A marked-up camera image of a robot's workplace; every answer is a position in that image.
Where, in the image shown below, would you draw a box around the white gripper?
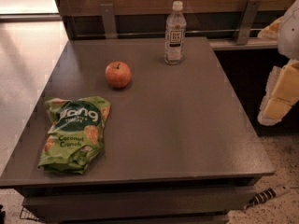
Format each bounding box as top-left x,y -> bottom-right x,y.
258,0 -> 299,119

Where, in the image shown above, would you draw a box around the clear plastic water bottle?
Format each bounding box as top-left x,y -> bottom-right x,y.
164,1 -> 187,65

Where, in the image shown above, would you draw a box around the red apple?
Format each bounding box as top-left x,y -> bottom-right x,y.
106,62 -> 132,89

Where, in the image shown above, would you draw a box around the green rice chips bag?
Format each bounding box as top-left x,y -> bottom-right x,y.
38,96 -> 110,174

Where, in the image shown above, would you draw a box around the right metal bracket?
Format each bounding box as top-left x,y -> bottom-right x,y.
235,0 -> 262,45

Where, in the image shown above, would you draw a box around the metal bracket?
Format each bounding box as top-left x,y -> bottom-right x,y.
100,3 -> 118,39
235,0 -> 262,45

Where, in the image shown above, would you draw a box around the striped cable on floor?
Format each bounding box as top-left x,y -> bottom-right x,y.
243,184 -> 292,210

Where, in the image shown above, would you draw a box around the left metal bracket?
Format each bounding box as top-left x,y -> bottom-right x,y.
100,3 -> 118,39

